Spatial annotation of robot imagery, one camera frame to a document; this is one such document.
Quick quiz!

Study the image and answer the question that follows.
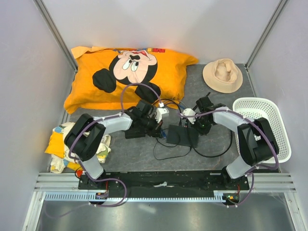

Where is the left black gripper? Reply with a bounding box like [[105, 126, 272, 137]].
[[139, 114, 163, 139]]

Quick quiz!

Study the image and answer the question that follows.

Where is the blue ethernet cable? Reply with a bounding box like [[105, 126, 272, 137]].
[[161, 100, 188, 139]]

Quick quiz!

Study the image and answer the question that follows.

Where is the black network switch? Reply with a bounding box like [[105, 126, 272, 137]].
[[167, 125, 199, 148]]

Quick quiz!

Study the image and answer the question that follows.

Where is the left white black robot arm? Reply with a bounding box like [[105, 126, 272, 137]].
[[64, 100, 169, 190]]

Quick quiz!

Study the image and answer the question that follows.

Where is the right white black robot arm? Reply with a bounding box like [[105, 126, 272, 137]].
[[189, 96, 279, 190]]

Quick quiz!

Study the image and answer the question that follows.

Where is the small black power adapter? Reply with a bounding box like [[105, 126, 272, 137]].
[[125, 128, 146, 140]]

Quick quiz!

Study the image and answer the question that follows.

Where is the beige bucket hat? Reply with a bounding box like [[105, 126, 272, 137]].
[[202, 58, 243, 93]]

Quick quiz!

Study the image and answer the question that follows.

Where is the white perforated plastic basket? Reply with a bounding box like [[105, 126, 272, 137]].
[[232, 97, 292, 164]]

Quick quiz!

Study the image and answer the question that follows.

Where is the orange Mickey Mouse pillow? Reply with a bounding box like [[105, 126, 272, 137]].
[[64, 46, 198, 114]]

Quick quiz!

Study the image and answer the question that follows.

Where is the patterned cream yellow cloth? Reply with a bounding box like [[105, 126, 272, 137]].
[[45, 122, 111, 174]]

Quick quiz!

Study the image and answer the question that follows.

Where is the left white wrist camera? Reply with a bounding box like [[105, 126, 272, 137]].
[[155, 107, 169, 123]]

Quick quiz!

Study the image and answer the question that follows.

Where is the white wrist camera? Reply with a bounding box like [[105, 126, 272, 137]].
[[155, 107, 169, 123], [182, 108, 196, 125]]

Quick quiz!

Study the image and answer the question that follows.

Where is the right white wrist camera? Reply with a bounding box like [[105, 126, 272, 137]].
[[182, 108, 196, 125]]

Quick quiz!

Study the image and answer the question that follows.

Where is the thin black adapter cord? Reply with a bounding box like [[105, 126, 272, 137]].
[[153, 99, 193, 161]]

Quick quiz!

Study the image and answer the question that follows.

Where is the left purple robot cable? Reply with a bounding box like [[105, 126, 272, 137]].
[[42, 83, 165, 218]]

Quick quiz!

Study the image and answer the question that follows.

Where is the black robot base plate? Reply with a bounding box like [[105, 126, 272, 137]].
[[78, 170, 250, 197]]

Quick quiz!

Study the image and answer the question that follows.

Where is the grey slotted cable duct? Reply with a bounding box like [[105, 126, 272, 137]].
[[44, 192, 228, 203]]

